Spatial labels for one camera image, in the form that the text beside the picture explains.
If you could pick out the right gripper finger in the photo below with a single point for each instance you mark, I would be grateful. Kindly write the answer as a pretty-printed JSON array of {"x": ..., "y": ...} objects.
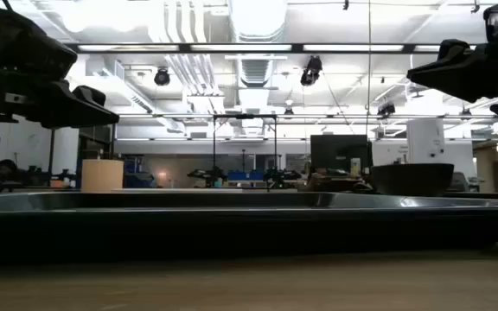
[
  {"x": 465, "y": 75},
  {"x": 453, "y": 46}
]

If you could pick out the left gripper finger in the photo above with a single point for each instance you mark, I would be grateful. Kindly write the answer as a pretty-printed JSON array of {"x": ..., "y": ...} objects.
[
  {"x": 91, "y": 95},
  {"x": 76, "y": 113}
]

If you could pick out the beige mug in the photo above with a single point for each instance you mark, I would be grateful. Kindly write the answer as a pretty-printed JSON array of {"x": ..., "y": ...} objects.
[{"x": 102, "y": 175}]

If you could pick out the black round bowl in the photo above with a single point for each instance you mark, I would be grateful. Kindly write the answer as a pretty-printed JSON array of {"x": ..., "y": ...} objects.
[{"x": 411, "y": 179}]

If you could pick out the background black robot arm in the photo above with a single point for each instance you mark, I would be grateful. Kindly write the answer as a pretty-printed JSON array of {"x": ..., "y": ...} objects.
[
  {"x": 281, "y": 175},
  {"x": 208, "y": 175}
]

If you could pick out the black plastic serving tray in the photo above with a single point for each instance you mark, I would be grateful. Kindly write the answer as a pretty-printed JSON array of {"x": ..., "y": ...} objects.
[{"x": 231, "y": 233}]

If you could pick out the black shelf unit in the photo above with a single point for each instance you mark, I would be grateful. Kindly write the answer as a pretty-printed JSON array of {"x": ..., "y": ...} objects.
[{"x": 95, "y": 140}]

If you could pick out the black ceiling spotlight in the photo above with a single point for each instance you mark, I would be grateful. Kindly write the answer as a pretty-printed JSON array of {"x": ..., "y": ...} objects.
[
  {"x": 161, "y": 78},
  {"x": 386, "y": 110},
  {"x": 310, "y": 73}
]

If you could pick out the black overhead light bar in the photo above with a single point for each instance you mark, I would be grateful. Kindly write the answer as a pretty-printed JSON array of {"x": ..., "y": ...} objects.
[{"x": 184, "y": 48}]

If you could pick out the yellow bottle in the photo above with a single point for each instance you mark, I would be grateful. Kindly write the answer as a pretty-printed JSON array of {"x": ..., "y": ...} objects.
[{"x": 355, "y": 167}]

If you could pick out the black monitor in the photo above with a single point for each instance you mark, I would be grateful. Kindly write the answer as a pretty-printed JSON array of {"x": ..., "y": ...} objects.
[{"x": 340, "y": 151}]

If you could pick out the blue storage bin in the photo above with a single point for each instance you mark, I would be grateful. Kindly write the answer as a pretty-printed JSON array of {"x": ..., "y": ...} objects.
[{"x": 244, "y": 175}]

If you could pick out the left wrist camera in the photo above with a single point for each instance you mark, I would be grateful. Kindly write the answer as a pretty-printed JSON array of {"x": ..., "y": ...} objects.
[{"x": 15, "y": 43}]

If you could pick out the black metal frame stand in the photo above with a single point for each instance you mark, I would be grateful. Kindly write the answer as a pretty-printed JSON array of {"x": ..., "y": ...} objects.
[{"x": 244, "y": 116}]

